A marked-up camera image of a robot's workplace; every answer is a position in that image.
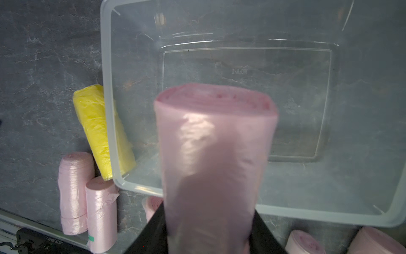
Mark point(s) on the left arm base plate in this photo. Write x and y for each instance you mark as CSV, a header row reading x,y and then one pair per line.
x,y
29,241

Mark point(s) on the pink roll with green sticker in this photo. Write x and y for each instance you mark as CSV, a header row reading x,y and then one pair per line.
x,y
102,219

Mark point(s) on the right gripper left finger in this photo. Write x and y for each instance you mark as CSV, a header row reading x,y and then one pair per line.
x,y
153,238

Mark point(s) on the clear plastic storage box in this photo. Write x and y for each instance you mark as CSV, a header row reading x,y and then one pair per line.
x,y
335,69

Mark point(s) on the yellow trash bag roll left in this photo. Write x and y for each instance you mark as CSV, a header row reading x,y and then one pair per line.
x,y
90,109

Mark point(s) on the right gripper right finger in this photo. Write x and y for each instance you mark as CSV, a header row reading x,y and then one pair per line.
x,y
261,240

